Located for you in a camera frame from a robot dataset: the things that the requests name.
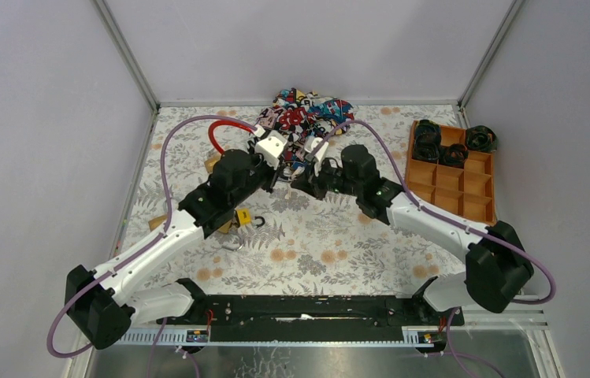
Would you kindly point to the yellow small padlock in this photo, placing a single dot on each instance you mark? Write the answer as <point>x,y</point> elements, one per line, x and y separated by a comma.
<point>245,218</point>

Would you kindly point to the colourful comic print cloth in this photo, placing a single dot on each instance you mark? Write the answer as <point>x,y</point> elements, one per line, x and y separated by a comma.
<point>298,115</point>

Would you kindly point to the dark rolled fabric middle left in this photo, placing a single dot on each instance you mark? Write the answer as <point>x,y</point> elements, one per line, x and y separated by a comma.
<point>427,150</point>

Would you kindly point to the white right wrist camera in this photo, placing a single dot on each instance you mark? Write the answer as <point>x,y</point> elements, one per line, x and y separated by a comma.
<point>315,150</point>

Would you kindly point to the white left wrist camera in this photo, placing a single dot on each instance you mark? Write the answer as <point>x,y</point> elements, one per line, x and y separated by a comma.
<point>271,146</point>

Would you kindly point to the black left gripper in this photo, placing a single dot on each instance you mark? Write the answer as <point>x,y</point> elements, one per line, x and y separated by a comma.
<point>268,177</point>

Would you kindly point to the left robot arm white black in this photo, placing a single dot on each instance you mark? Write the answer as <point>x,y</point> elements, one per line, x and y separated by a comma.
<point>104,302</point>

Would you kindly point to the steel shackle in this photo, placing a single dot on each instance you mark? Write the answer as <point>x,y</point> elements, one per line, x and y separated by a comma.
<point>233,242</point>

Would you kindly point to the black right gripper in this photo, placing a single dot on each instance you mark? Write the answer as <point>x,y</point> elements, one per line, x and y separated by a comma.
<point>312,183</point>

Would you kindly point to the red cable lock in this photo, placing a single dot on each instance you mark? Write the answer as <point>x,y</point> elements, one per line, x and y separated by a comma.
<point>220,130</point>

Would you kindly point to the dark rolled fabric top left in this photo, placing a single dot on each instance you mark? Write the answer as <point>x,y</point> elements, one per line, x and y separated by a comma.
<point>427,131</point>

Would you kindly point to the orange wooden compartment tray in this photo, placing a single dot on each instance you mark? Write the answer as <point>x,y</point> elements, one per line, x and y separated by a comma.
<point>467,192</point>

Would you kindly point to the dark rolled fabric small centre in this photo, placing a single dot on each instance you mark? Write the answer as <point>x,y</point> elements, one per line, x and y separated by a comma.
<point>454,156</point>

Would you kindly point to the brass padlock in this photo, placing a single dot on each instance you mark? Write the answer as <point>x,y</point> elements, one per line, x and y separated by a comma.
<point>156,222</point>
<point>226,228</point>
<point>210,162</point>

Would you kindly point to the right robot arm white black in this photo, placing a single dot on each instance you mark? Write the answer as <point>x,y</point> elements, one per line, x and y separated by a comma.
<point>494,271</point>

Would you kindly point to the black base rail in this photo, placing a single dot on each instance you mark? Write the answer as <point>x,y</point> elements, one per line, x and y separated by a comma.
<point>312,319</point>

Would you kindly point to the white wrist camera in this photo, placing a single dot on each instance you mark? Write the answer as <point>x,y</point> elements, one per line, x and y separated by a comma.
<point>315,150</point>
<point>271,146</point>

